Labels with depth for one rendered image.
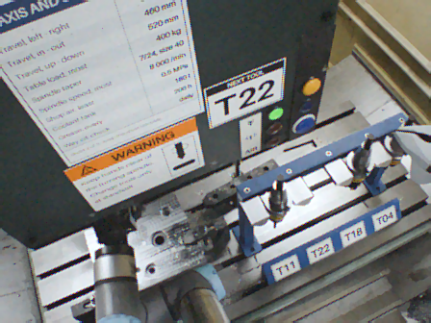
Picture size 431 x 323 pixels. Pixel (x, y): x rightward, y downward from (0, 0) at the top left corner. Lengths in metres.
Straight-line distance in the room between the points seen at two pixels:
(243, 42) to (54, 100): 0.19
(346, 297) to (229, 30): 1.11
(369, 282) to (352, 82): 0.77
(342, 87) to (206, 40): 1.33
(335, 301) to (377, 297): 0.14
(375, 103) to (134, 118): 1.31
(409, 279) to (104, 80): 1.26
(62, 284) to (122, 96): 0.97
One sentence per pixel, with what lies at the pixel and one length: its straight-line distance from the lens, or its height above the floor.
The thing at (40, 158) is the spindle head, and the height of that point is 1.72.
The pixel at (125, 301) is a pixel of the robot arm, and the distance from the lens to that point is 0.70.
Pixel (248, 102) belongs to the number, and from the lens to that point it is 0.48.
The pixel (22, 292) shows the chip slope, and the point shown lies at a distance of 1.65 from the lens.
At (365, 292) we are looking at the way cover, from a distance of 1.41.
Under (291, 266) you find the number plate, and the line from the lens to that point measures 1.16.
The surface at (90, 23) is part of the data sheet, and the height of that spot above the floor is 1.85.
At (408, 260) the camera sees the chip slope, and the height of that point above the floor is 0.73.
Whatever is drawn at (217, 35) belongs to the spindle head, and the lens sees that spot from 0.39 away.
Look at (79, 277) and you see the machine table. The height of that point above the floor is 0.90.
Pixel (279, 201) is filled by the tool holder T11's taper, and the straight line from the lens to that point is 0.88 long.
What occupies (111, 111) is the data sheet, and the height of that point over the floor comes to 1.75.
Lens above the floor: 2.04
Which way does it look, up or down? 58 degrees down
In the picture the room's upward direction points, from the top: 9 degrees counter-clockwise
